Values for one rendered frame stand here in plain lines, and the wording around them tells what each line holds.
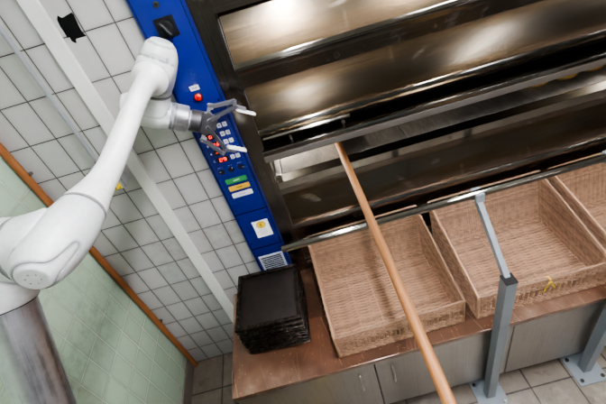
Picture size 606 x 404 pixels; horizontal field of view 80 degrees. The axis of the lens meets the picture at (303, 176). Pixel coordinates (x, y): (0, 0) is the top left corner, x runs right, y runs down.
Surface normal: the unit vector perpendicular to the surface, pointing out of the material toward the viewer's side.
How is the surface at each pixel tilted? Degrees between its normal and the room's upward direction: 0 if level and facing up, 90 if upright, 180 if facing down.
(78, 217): 63
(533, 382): 0
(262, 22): 70
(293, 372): 0
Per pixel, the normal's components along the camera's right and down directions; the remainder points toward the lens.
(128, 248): 0.15, 0.58
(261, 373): -0.24, -0.77
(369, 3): 0.05, 0.28
